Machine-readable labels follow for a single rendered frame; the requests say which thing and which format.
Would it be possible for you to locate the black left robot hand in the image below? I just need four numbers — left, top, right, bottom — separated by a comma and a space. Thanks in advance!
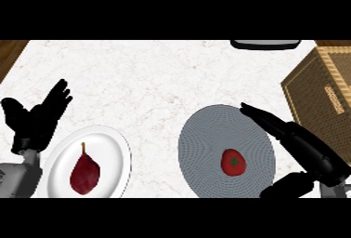
0, 78, 73, 155

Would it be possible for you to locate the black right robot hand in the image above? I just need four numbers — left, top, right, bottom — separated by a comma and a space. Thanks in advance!
238, 101, 351, 199

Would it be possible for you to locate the brown wicker basket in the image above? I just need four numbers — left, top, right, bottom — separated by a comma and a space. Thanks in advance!
280, 46, 351, 165

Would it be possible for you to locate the red tomato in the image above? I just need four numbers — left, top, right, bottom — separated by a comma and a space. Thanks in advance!
221, 148, 247, 178

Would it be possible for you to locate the grey round placemat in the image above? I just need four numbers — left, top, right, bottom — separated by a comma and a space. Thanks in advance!
176, 103, 277, 199

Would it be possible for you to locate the white oval plate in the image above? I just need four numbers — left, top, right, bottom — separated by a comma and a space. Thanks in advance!
32, 125, 134, 199

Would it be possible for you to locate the dark red pear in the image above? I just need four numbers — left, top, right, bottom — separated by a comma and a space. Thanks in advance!
67, 141, 101, 196

